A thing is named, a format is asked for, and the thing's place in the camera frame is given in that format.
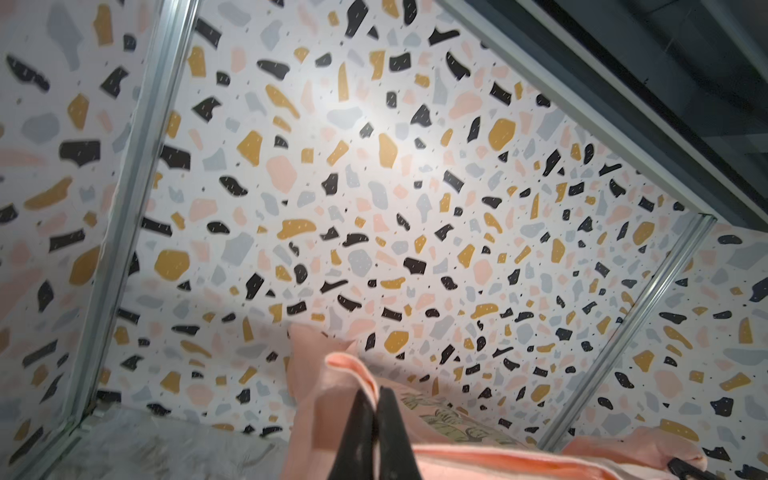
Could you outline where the aluminium corner post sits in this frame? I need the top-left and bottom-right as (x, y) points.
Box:
(537, 213), (717, 452)
(1, 1), (198, 479)

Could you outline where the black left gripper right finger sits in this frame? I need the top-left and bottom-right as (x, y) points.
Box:
(376, 387), (422, 480)

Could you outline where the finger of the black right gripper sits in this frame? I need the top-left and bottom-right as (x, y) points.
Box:
(667, 458), (714, 480)

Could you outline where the left aluminium corner post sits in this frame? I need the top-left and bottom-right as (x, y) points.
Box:
(1, 1), (198, 479)

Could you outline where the right aluminium corner post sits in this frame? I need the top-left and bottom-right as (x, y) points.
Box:
(537, 213), (717, 452)

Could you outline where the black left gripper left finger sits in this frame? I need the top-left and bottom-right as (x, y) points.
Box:
(327, 390), (376, 480)

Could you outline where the peach graphic t-shirt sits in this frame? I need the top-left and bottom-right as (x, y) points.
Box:
(282, 325), (708, 479)

